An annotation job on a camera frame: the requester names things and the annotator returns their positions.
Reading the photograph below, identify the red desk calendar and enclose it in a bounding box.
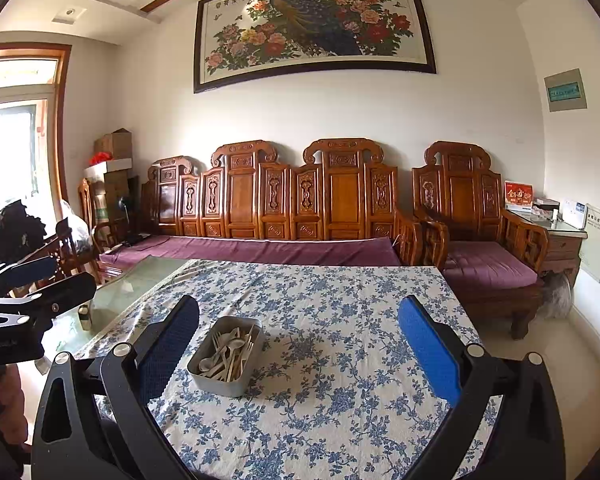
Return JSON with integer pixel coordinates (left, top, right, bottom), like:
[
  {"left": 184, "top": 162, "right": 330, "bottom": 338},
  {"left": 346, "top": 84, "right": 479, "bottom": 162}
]
[{"left": 503, "top": 180, "right": 534, "bottom": 211}]

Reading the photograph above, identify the carved wooden sofa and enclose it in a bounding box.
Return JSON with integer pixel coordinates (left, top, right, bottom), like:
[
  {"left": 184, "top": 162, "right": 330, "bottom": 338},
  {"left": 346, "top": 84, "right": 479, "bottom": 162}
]
[{"left": 140, "top": 138, "right": 427, "bottom": 267}]

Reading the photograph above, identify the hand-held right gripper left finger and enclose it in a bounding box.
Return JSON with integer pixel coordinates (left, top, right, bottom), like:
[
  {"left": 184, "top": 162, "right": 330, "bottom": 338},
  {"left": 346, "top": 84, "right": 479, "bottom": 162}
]
[{"left": 30, "top": 294, "right": 201, "bottom": 480}]

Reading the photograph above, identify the grey metal tray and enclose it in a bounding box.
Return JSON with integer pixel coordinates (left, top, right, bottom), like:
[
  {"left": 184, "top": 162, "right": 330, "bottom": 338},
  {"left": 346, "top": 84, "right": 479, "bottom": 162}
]
[{"left": 186, "top": 316, "right": 265, "bottom": 399}]

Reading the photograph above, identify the carved wooden armchair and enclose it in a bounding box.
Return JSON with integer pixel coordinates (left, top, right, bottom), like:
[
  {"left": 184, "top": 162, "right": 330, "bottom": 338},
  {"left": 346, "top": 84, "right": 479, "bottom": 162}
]
[{"left": 412, "top": 140, "right": 552, "bottom": 340}]

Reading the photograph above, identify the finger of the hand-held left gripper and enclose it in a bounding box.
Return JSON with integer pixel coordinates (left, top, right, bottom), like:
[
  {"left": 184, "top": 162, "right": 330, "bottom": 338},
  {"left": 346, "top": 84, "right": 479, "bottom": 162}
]
[
  {"left": 0, "top": 272, "right": 97, "bottom": 322},
  {"left": 0, "top": 256, "right": 62, "bottom": 297}
]

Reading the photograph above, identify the blue floral tablecloth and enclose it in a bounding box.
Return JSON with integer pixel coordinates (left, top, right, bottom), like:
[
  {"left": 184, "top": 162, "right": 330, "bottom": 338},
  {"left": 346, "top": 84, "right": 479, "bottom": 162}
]
[{"left": 72, "top": 258, "right": 502, "bottom": 480}]

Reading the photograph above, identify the purple armchair cushion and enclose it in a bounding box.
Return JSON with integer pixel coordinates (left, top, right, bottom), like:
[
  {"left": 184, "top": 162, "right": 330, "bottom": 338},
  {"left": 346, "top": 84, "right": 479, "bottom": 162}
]
[{"left": 442, "top": 240, "right": 541, "bottom": 291}]

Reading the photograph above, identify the green wall panel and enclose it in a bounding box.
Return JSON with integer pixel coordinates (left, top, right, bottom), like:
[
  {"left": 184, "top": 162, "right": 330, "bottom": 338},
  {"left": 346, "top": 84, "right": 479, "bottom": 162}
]
[{"left": 543, "top": 68, "right": 589, "bottom": 113}]

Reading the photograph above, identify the wooden dining chair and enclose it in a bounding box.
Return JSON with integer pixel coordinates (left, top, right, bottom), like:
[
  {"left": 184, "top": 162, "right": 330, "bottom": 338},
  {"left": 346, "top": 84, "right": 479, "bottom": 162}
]
[
  {"left": 0, "top": 231, "right": 107, "bottom": 297},
  {"left": 76, "top": 178, "right": 131, "bottom": 257}
]

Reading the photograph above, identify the large white plastic spoon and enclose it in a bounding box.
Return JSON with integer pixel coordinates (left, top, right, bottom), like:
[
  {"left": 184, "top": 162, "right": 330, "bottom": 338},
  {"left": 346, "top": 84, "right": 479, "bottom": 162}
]
[{"left": 222, "top": 338, "right": 246, "bottom": 368}]

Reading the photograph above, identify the wooden side table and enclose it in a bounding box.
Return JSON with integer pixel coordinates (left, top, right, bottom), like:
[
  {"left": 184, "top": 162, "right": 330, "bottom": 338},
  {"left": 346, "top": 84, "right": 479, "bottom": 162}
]
[{"left": 505, "top": 207, "right": 589, "bottom": 289}]

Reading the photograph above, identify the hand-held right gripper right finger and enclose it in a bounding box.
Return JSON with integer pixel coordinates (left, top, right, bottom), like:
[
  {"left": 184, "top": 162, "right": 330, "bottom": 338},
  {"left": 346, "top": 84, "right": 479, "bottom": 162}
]
[{"left": 397, "top": 295, "right": 567, "bottom": 480}]

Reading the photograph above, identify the white electrical panel door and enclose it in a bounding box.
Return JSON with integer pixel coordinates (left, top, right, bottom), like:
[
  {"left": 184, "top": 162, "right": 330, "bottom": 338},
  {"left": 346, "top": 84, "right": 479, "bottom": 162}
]
[{"left": 578, "top": 203, "right": 600, "bottom": 284}]

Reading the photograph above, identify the person's left hand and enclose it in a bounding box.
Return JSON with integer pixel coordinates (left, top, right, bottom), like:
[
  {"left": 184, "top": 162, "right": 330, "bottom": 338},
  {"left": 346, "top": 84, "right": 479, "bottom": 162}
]
[{"left": 0, "top": 364, "right": 30, "bottom": 449}]

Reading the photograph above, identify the square ceiling light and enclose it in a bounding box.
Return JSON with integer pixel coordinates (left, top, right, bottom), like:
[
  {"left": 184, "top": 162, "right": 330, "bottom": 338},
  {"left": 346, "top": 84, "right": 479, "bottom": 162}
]
[{"left": 51, "top": 7, "right": 87, "bottom": 25}]

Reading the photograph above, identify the wooden door frame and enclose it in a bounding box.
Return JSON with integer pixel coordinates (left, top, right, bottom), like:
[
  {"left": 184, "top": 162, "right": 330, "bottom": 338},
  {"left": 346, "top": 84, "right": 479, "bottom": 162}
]
[{"left": 0, "top": 43, "right": 74, "bottom": 221}]

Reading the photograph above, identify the small white plastic spoon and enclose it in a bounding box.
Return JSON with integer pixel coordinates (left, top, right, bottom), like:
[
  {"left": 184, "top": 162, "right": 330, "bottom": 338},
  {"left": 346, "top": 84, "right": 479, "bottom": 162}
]
[{"left": 199, "top": 345, "right": 231, "bottom": 372}]

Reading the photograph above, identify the clear plastic bag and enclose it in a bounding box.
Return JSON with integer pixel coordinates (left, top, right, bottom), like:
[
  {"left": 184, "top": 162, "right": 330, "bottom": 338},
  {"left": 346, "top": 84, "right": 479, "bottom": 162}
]
[{"left": 60, "top": 199, "right": 97, "bottom": 257}]

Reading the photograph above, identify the black cloth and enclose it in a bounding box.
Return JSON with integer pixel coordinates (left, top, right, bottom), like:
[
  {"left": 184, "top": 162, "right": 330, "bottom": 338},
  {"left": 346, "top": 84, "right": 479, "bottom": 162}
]
[{"left": 0, "top": 198, "right": 49, "bottom": 257}]

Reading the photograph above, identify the tissue box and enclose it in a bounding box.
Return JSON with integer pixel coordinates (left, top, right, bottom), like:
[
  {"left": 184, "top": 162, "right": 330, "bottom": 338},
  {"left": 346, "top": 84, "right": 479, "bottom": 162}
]
[{"left": 532, "top": 199, "right": 561, "bottom": 219}]

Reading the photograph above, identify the purple sofa cushion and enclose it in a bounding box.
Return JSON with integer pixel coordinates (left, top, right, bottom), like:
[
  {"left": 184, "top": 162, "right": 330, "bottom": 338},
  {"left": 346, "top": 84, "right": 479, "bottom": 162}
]
[{"left": 99, "top": 233, "right": 404, "bottom": 274}]

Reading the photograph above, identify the white flat box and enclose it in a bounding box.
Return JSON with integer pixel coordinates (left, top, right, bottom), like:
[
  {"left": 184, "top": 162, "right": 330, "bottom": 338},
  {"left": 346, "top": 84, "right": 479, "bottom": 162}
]
[{"left": 83, "top": 158, "right": 133, "bottom": 181}]

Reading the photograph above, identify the framed peacock painting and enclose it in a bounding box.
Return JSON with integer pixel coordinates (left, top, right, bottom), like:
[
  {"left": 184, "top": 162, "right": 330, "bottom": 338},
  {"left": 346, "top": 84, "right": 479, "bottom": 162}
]
[{"left": 193, "top": 0, "right": 438, "bottom": 94}]

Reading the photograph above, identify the white box device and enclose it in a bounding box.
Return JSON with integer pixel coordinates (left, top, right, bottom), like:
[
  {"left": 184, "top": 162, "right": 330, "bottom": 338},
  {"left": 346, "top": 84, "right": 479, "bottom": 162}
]
[{"left": 561, "top": 198, "right": 589, "bottom": 229}]

